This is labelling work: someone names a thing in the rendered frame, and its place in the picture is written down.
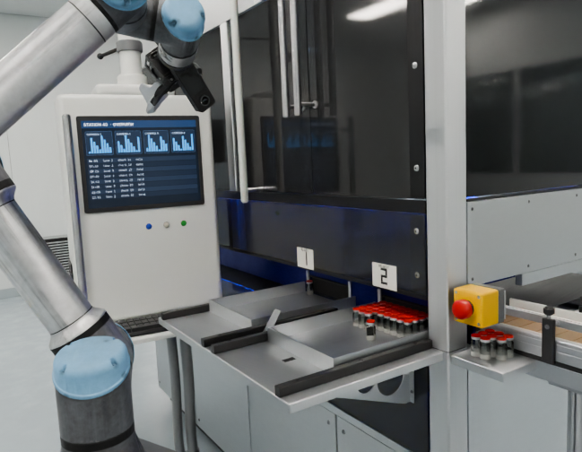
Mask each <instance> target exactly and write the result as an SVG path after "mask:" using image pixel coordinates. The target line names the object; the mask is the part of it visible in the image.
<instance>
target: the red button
mask: <svg viewBox="0 0 582 452"><path fill-rule="evenodd" d="M452 312H453V314H454V316H455V317H456V318H458V319H460V320H464V319H467V318H469V317H470V316H471V315H472V313H473V309H472V306H471V304H470V303H469V302H468V301H467V300H456V301H455V302H454V303H453V305H452Z"/></svg>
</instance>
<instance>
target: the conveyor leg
mask: <svg viewBox="0 0 582 452"><path fill-rule="evenodd" d="M548 383H549V384H551V385H554V386H556V387H560V388H563V389H566V390H568V419H567V452H582V393H580V392H578V391H576V390H573V389H570V388H567V387H563V386H560V385H557V384H554V383H552V382H549V381H548Z"/></svg>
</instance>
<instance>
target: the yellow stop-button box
mask: <svg viewBox="0 0 582 452"><path fill-rule="evenodd" d="M456 300H467V301H468V302H469V303H470V304H471V306H472V309H473V313H472V315H471V316H470V317H469V318H467V319H464V320H460V319H458V318H456V317H455V321H457V322H460V323H464V324H467V325H470V326H476V327H480V328H485V327H487V326H492V325H496V324H498V323H502V322H504V288H500V287H496V286H491V285H487V284H482V283H477V282H475V283H471V284H468V285H465V286H461V287H456V288H455V289H454V302H455V301H456Z"/></svg>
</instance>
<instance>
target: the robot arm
mask: <svg viewBox="0 0 582 452"><path fill-rule="evenodd" d="M204 21H205V14H204V8H203V6H202V5H201V3H200V2H199V1H198V0H69V1H68V2H67V3H65V4H64V5H63V6H62V7H61V8H60V9H58V10H57V11H56V12H55V13H54V14H53V15H51V16H50V17H49V18H48V19H47V20H46V21H45V22H43V23H42V24H41V25H40V26H39V27H38V28H37V29H36V30H35V31H33V32H32V33H31V34H30V35H29V36H28V37H27V38H26V39H25V40H23V41H22V42H21V43H20V44H19V45H18V46H16V47H15V48H14V49H13V50H12V51H11V52H9V53H8V54H7V55H6V56H5V57H4V58H2V59H1V60H0V136H1V135H3V134H4V133H5V132H6V131H7V130H8V129H9V128H10V127H11V126H13V125H14V124H15V123H16V122H17V121H18V120H19V119H21V118H22V117H23V116H24V115H25V114H26V113H27V112H28V111H30V110H31V109H32V108H33V107H34V106H35V105H36V104H37V103H39V102H40V101H41V100H42V99H43V98H44V97H45V96H46V95H48V94H49V93H50V92H51V91H52V90H53V89H54V88H55V87H57V86H58V85H59V84H60V83H61V82H62V81H63V80H64V79H65V78H66V77H67V76H68V75H69V74H70V73H71V72H72V71H74V70H75V69H76V68H77V67H78V66H79V65H80V64H81V63H83V62H84V61H85V60H86V59H87V58H88V57H89V56H90V55H92V54H93V53H94V52H95V51H96V50H97V49H98V48H99V47H101V46H102V45H103V44H104V43H105V42H106V41H107V40H108V39H110V38H111V37H112V36H113V35H114V34H115V33H117V34H121V35H125V36H129V37H133V38H138V39H144V40H149V41H153V42H155V43H156V44H157V46H158V47H156V48H154V49H153V50H152V51H151V52H149V53H148V54H146V55H145V63H144V66H145V67H146V68H147V69H148V71H149V72H150V73H151V74H152V75H153V76H154V78H155V79H156V80H158V79H160V80H161V82H162V84H160V83H154V84H153V85H152V86H149V85H147V84H145V83H141V84H140V86H139V90H140V92H141V93H142V95H143V97H144V99H145V101H146V103H147V108H146V113H147V114H150V113H154V112H155V111H156V109H157V108H158V107H159V106H160V105H161V103H162V102H163V101H164V100H165V99H166V98H167V97H168V96H169V95H168V92H173V91H175V90H176V89H177V88H179V87H180V88H181V89H182V91H183V92H184V93H185V94H186V96H187V98H188V100H189V101H190V103H191V105H192V106H193V108H194V109H195V111H198V112H205V111H206V110H208V109H209V108H210V107H211V106H212V105H213V104H214V103H215V98H214V97H213V95H212V94H211V92H210V90H209V89H208V87H207V85H206V84H205V82H204V80H203V78H202V69H201V67H200V66H199V65H198V64H197V63H193V61H194V60H195V57H196V53H197V50H198V46H199V42H200V38H201V36H202V35H203V32H204ZM155 50H156V51H155ZM147 61H148V62H149V65H150V66H151V68H150V67H149V66H148V65H147ZM15 190H16V185H15V184H14V183H13V181H12V180H11V178H10V177H9V175H8V174H7V173H6V171H5V170H4V164H3V161H2V158H1V156H0V269H1V270H2V271H3V273H4V274H5V276H6V277H7V278H8V280H9V281H10V282H11V284H12V285H13V287H14V288H15V289H16V290H17V291H18V292H19V293H20V295H21V296H22V298H23V299H24V300H25V302H26V303H27V304H28V306H29V307H30V309H31V310H32V311H33V313H34V314H35V315H36V316H37V318H38V319H39V321H40V322H41V323H42V325H43V326H44V327H45V328H46V329H47V330H48V332H49V333H50V342H49V346H48V348H49V349H50V351H52V352H53V353H54V355H55V356H56V357H55V359H54V361H53V371H52V379H53V384H54V386H55V392H56V408H57V417H58V426H59V434H60V443H61V449H60V452H145V451H144V449H143V446H142V444H141V442H140V440H139V438H138V436H137V434H136V432H135V419H134V409H133V398H132V370H133V363H134V358H135V348H134V344H133V341H132V339H131V337H130V335H129V334H128V332H127V331H126V330H125V329H124V328H123V327H122V326H121V325H119V324H117V323H115V322H114V321H113V319H112V318H111V317H110V315H109V314H108V312H107V311H106V310H105V309H102V308H95V307H93V306H92V305H91V303H90V302H89V301H88V300H87V299H86V297H85V296H84V295H83V293H82V292H81V290H80V289H79V287H78V286H77V285H76V283H75V282H74V280H73V279H72V277H71V276H70V275H69V273H68V272H67V271H66V270H65V268H64V267H63V266H62V264H61V263H60V261H59V260H58V259H57V257H56V256H55V254H54V253H53V251H52V250H51V249H50V247H49V246H48V244H47V243H46V241H45V240H44V239H43V238H42V237H41V236H40V234H39V232H38V231H37V230H36V228H35V227H34V226H33V224H32V223H31V221H30V220H29V218H28V217H27V216H26V214H25V213H24V211H23V210H22V209H21V207H20V206H19V205H18V204H17V202H16V201H15V200H14V194H15Z"/></svg>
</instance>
